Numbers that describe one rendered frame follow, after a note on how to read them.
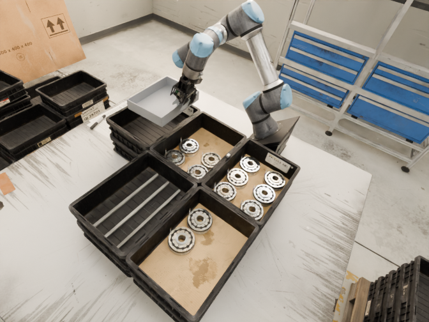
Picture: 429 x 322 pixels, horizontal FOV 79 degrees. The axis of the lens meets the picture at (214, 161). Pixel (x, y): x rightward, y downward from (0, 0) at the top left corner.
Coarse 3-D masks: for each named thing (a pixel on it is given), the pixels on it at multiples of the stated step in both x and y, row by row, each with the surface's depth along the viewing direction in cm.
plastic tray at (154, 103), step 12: (156, 84) 126; (168, 84) 133; (132, 96) 116; (144, 96) 123; (156, 96) 125; (168, 96) 126; (132, 108) 115; (144, 108) 111; (156, 108) 119; (168, 108) 120; (180, 108) 117; (156, 120) 111; (168, 120) 113
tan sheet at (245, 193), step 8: (232, 168) 129; (264, 168) 132; (248, 176) 127; (256, 176) 128; (248, 184) 124; (256, 184) 124; (224, 192) 119; (240, 192) 120; (248, 192) 121; (240, 200) 117; (264, 208) 116
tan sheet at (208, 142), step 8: (200, 128) 146; (192, 136) 141; (200, 136) 142; (208, 136) 142; (216, 136) 143; (200, 144) 137; (208, 144) 138; (216, 144) 139; (224, 144) 140; (200, 152) 134; (216, 152) 135; (224, 152) 136; (192, 160) 129; (184, 168) 125
